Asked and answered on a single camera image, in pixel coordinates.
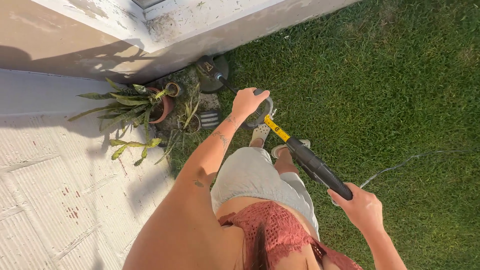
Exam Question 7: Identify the person's left hand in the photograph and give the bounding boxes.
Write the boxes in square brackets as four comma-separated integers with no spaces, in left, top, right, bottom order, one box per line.
[230,88,271,122]

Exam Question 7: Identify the person's right hand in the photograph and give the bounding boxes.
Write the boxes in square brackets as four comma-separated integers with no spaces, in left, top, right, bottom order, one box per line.
[326,182,385,236]

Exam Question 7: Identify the black and yellow string trimmer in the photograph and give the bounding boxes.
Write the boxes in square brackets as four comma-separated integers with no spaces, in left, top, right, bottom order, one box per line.
[194,55,354,202]

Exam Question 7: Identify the white left clog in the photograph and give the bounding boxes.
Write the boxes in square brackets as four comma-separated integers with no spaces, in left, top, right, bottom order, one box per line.
[249,123,272,148]

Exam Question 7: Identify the white clog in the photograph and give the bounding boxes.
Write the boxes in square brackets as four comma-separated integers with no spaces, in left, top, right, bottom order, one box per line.
[249,123,272,148]
[270,139,311,159]

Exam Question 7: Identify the grey stone slab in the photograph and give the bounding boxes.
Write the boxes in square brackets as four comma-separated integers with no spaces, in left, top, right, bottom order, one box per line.
[197,92,221,113]

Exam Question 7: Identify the black slotted plastic piece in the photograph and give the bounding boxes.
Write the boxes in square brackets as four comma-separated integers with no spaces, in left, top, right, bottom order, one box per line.
[198,109,222,131]

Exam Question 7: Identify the white right clog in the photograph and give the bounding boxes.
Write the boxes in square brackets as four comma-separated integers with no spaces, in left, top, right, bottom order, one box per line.
[270,139,311,159]

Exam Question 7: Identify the person's right leg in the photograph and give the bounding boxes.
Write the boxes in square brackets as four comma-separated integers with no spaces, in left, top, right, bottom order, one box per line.
[273,148,300,176]

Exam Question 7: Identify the small potted leafy plant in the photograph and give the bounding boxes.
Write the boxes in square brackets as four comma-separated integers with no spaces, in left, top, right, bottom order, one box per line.
[154,84,203,166]

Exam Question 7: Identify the grey shorts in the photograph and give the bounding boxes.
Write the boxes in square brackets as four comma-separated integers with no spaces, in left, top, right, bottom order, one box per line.
[210,146,320,241]

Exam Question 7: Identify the small brown flower pot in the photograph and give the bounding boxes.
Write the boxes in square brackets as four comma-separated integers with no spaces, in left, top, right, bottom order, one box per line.
[164,82,185,98]

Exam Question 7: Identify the terracotta flower pot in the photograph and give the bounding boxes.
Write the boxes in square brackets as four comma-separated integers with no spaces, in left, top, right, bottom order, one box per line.
[145,86,175,125]

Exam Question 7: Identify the striped green snake plant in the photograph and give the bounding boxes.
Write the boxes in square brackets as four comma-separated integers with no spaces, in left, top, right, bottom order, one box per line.
[67,77,177,133]

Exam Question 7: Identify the red crochet top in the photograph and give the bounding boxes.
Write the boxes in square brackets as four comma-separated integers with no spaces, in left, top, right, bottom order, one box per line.
[218,200,364,270]

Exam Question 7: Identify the green cactus plant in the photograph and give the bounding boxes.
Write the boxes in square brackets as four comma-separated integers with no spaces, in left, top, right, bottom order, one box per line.
[109,137,163,167]

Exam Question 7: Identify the grey power cable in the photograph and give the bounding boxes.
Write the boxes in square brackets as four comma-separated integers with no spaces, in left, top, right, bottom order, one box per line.
[359,149,480,189]

